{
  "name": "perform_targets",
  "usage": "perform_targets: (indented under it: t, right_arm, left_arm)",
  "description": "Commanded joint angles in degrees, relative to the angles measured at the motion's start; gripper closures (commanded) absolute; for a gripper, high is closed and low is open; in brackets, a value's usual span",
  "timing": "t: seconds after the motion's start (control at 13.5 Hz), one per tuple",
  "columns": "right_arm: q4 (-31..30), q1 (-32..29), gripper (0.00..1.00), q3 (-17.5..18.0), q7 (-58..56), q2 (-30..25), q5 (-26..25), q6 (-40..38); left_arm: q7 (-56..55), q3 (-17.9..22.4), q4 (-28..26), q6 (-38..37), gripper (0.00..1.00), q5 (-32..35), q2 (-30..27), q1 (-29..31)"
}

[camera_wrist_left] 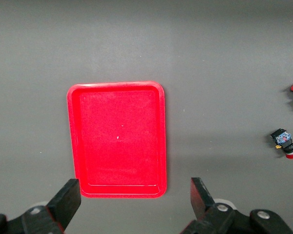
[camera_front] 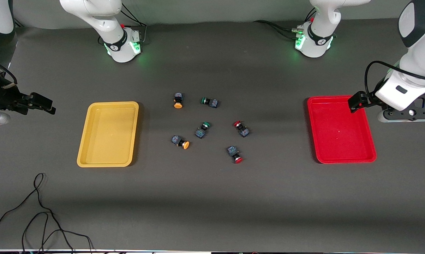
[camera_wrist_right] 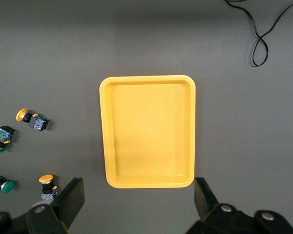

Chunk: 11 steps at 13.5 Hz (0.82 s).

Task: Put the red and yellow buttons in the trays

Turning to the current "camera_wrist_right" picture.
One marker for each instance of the green mushroom push button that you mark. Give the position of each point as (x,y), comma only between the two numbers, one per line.
(7,186)
(3,134)

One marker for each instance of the yellow plastic tray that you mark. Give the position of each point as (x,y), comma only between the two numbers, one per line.
(149,131)

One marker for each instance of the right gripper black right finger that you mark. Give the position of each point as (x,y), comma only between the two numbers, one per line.
(205,200)

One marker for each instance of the yellow mushroom push button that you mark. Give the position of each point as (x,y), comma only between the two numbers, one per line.
(37,123)
(47,179)

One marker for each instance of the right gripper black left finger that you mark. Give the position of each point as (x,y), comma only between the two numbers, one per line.
(68,200)

